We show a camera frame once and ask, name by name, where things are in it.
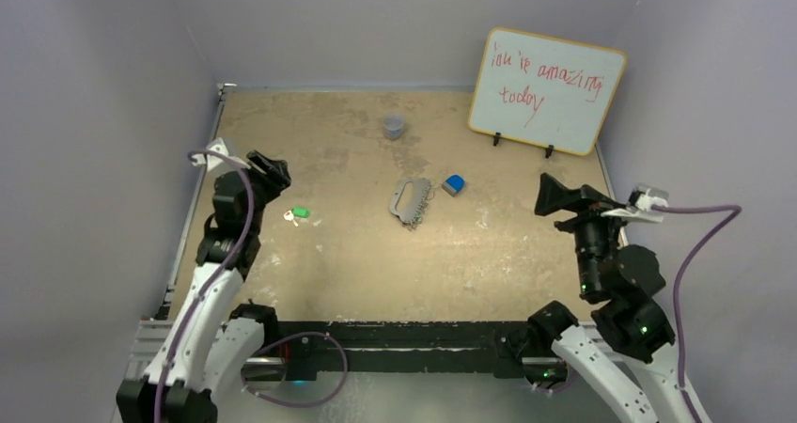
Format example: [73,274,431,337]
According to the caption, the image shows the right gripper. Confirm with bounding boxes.
[533,172,633,296]

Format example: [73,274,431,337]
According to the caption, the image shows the silver key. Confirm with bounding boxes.
[283,211,299,227]

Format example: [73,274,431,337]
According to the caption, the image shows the green key tag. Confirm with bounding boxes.
[291,207,310,219]

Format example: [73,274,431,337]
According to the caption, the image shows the steel split key rings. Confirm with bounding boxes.
[401,183,437,231]

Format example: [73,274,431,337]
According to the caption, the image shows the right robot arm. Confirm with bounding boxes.
[527,173,710,422]

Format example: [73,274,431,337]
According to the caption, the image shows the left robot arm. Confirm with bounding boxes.
[116,147,291,422]

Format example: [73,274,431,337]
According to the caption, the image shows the whiteboard with red writing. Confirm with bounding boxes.
[468,27,627,156]

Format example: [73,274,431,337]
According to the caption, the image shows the blue grey whiteboard eraser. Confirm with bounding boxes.
[441,174,466,196]

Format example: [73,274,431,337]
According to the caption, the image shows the small grey cup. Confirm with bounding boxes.
[383,115,405,140]

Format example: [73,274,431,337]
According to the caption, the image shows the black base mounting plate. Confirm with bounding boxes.
[245,321,573,384]

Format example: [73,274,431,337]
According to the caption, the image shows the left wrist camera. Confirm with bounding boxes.
[187,137,249,177]

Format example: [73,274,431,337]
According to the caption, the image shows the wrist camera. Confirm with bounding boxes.
[601,184,669,224]
[187,137,249,177]

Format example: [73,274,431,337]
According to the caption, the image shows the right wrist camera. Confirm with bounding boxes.
[601,184,669,224]

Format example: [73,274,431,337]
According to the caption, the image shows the aluminium frame rail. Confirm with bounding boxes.
[124,319,624,381]

